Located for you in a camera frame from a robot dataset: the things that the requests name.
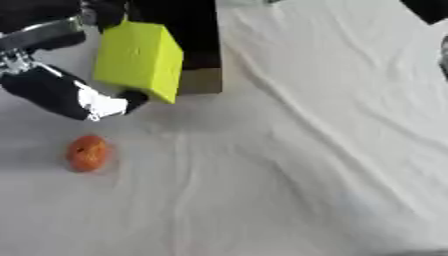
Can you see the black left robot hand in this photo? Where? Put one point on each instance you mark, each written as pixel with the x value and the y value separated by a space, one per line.
pixel 49 91

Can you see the yellow-green block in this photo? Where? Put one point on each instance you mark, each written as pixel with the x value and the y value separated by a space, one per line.
pixel 137 58

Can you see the orange toy fruit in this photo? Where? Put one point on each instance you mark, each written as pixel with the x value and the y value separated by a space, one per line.
pixel 88 153

